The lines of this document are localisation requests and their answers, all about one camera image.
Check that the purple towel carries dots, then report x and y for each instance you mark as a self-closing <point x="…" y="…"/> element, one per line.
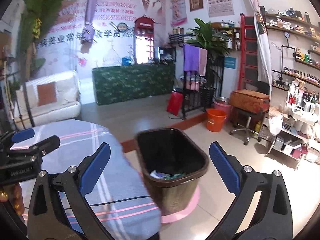
<point x="191" y="57"/>

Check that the blue striped blanket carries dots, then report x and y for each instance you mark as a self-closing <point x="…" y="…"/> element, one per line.
<point x="117" y="187"/>

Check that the black iron bed frame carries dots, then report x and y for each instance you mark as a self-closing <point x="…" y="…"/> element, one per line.
<point x="29" y="112"/>

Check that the blue wall sign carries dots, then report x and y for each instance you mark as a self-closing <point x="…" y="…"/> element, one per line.
<point x="229" y="62"/>

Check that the wooden wall shelf with boxes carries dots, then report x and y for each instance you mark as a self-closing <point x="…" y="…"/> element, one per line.
<point x="287" y="23"/>

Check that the large printed wall poster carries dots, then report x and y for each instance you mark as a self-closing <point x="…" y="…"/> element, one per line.
<point x="120" y="2"/>

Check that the red telephone booth cabinet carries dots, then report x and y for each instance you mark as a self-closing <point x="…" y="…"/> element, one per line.
<point x="143" y="23"/>

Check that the red ladder shelf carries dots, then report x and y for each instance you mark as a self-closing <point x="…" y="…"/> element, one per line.
<point x="241" y="55"/>

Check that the white hanging cloth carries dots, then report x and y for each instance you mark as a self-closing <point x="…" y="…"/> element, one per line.
<point x="263" y="55"/>

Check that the white shopping bag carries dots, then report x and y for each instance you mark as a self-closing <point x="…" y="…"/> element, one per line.
<point x="276" y="126"/>

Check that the green potted plant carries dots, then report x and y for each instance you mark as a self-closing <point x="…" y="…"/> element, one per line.
<point x="207" y="37"/>

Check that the wooden corner shelf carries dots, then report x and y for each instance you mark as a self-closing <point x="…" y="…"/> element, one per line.
<point x="233" y="36"/>

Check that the pink towel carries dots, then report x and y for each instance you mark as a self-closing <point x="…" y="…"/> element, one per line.
<point x="203" y="62"/>

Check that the green patterned counter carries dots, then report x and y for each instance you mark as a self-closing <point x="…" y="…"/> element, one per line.
<point x="132" y="85"/>

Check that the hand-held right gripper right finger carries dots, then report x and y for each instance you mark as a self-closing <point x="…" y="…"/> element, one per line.
<point x="225" y="170"/>

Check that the purple folded umbrella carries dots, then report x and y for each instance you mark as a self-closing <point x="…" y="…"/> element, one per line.
<point x="91" y="5"/>

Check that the small black bottle shelf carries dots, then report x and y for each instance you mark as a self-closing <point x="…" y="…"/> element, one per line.
<point x="176" y="37"/>

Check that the metal basin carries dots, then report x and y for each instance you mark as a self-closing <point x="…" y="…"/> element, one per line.
<point x="222" y="99"/>

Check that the black pipe fixture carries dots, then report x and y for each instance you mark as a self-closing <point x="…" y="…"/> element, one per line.
<point x="287" y="35"/>

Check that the white cushion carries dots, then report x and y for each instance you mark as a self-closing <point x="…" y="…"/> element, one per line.
<point x="66" y="87"/>

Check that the black and brown wastebasket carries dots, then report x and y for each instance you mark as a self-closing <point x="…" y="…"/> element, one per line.
<point x="170" y="152"/>

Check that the pink portrait wall poster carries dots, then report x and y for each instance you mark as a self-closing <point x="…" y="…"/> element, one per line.
<point x="178" y="5"/>

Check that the orange patterned case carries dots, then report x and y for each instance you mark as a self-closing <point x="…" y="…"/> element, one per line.
<point x="250" y="101"/>

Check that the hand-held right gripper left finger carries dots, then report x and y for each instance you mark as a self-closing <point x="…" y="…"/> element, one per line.
<point x="96" y="165"/>

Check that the stack of pink basins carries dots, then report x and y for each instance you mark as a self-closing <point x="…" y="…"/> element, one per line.
<point x="192" y="85"/>

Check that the brown cushion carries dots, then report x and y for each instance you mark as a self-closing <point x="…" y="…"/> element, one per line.
<point x="46" y="93"/>

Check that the white wicker sofa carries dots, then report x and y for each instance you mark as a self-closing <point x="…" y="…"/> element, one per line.
<point x="57" y="112"/>

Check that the orange bucket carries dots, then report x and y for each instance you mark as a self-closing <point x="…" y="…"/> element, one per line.
<point x="215" y="121"/>

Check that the chrome swivel stool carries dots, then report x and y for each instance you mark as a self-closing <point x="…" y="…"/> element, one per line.
<point x="246" y="123"/>

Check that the blue bag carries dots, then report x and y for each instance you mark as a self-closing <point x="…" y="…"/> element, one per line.
<point x="127" y="60"/>

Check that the yellow bottle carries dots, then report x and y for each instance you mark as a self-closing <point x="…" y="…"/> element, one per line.
<point x="257" y="127"/>

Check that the black photo frame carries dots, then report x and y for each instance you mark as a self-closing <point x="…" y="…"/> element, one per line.
<point x="167" y="53"/>

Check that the black metal rack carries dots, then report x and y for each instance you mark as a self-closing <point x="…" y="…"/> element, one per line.
<point x="195" y="100"/>

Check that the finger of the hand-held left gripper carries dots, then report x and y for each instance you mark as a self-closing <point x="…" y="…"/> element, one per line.
<point x="50" y="142"/>
<point x="22" y="135"/>

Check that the red waste bin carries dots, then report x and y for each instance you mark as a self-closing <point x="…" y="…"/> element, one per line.
<point x="175" y="103"/>

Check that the pink flower decoration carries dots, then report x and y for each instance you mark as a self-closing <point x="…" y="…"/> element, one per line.
<point x="82" y="62"/>

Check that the person's left hand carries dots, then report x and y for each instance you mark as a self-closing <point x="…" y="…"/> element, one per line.
<point x="16" y="195"/>

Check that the wooden wall shelf with bottles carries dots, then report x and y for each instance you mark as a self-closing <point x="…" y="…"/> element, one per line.
<point x="300" y="76"/>

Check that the white trolley rack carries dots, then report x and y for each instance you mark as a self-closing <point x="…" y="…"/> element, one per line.
<point x="295" y="130"/>

